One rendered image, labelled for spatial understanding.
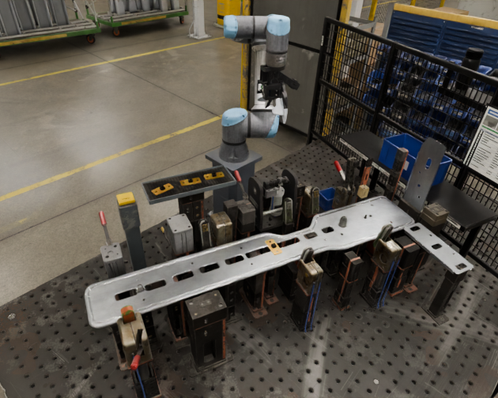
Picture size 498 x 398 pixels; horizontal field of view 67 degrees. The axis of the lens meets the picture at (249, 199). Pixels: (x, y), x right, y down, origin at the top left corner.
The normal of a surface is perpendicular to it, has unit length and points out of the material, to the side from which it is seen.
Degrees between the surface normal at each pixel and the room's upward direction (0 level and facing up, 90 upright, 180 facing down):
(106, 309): 0
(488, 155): 90
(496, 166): 90
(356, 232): 0
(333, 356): 0
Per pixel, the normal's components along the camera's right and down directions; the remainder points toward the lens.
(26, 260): 0.04, -0.80
